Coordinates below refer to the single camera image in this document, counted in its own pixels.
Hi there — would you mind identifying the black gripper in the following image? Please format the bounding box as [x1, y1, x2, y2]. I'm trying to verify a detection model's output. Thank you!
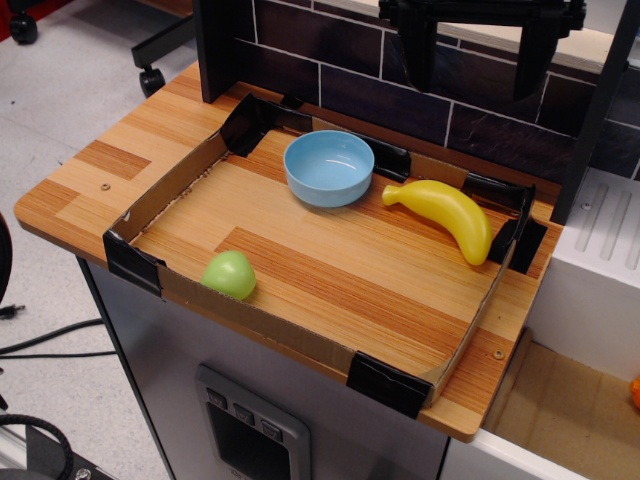
[378, 0, 586, 101]

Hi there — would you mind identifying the green toy pear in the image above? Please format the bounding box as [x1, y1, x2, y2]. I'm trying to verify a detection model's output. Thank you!
[200, 250, 256, 300]

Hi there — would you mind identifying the light blue bowl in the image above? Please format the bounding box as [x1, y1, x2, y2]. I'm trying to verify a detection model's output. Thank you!
[283, 130, 375, 208]

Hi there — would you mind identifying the yellow toy banana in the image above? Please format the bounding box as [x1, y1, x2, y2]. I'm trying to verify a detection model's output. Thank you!
[381, 180, 493, 266]

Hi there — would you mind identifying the black chair base with caster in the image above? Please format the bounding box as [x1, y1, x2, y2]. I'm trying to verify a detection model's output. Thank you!
[131, 0, 195, 98]

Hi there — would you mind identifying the cardboard fence with black tape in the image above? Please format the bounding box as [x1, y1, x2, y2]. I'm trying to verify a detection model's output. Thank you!
[104, 95, 549, 433]

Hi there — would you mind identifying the orange toy fruit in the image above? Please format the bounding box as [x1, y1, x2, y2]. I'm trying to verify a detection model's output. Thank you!
[629, 377, 640, 409]

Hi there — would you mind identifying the white toy sink unit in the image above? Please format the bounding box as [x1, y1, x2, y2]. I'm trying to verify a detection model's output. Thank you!
[441, 169, 639, 479]

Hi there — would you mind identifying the black caster wheel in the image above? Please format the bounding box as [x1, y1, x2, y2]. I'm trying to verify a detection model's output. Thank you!
[9, 12, 38, 45]

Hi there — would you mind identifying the grey toy oven panel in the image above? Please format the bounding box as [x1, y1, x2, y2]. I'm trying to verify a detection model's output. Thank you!
[196, 365, 313, 479]

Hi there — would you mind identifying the black right frame post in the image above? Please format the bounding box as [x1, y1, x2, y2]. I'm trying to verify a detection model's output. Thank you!
[550, 0, 639, 225]

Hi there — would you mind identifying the black frame post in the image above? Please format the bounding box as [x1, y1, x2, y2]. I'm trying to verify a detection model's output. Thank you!
[193, 0, 237, 103]
[550, 0, 639, 225]

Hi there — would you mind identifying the black left frame post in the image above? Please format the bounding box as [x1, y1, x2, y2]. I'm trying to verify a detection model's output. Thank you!
[193, 0, 237, 103]

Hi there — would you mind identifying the black power cable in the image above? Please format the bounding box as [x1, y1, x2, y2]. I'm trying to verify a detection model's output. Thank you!
[0, 302, 117, 359]

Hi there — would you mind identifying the black braided cable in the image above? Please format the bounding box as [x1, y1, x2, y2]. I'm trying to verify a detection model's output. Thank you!
[0, 413, 75, 480]

